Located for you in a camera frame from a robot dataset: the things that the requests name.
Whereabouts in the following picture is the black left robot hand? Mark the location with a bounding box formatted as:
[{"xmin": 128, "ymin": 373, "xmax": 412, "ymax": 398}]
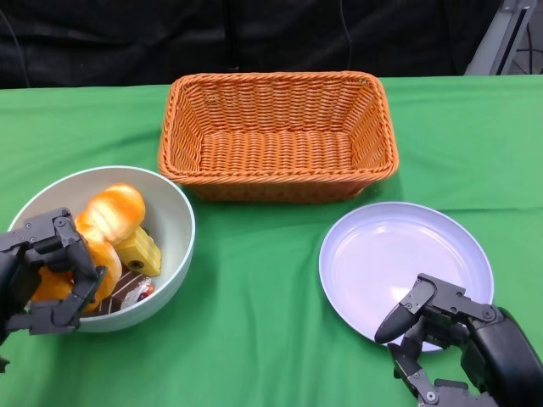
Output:
[{"xmin": 0, "ymin": 207, "xmax": 109, "ymax": 340}]

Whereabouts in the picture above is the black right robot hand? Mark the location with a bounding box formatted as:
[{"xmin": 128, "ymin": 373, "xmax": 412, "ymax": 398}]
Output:
[{"xmin": 374, "ymin": 273, "xmax": 543, "ymax": 407}]

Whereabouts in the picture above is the orange ring donut bread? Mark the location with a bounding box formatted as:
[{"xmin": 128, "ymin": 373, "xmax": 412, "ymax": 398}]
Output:
[{"xmin": 31, "ymin": 231, "xmax": 124, "ymax": 315}]

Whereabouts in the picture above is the oval orange bread roll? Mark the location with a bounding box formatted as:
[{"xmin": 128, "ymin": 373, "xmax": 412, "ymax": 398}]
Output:
[{"xmin": 76, "ymin": 182, "xmax": 147, "ymax": 247}]

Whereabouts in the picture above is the pale green bowl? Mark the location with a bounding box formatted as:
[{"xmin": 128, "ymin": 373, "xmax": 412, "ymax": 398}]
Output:
[{"xmin": 7, "ymin": 164, "xmax": 196, "ymax": 334}]

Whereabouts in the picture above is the chocolate cake with cherry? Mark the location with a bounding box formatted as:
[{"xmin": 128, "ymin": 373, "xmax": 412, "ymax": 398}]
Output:
[{"xmin": 80, "ymin": 270, "xmax": 156, "ymax": 315}]

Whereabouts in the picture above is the yellow cake slice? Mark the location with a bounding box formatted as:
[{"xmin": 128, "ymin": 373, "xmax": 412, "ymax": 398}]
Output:
[{"xmin": 116, "ymin": 226, "xmax": 163, "ymax": 276}]

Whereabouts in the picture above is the lavender round plate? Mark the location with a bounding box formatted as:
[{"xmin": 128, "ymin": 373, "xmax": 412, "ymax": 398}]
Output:
[{"xmin": 318, "ymin": 202, "xmax": 495, "ymax": 353}]

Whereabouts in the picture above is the orange wicker basket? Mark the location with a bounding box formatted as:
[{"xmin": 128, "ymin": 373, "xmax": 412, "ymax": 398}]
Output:
[{"xmin": 158, "ymin": 70, "xmax": 400, "ymax": 203}]

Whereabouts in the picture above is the black backdrop cloth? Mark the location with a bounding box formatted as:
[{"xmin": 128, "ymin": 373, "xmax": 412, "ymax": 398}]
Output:
[{"xmin": 0, "ymin": 0, "xmax": 543, "ymax": 90}]

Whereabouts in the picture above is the black stand pole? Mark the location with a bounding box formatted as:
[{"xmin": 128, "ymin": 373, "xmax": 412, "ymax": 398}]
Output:
[{"xmin": 224, "ymin": 0, "xmax": 246, "ymax": 71}]

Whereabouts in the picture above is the silver aluminium frame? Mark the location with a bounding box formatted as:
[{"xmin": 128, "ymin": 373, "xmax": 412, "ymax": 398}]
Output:
[{"xmin": 464, "ymin": 0, "xmax": 543, "ymax": 76}]

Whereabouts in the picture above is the thin black cable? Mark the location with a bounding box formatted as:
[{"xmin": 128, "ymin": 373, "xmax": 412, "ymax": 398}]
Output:
[{"xmin": 338, "ymin": 0, "xmax": 354, "ymax": 69}]

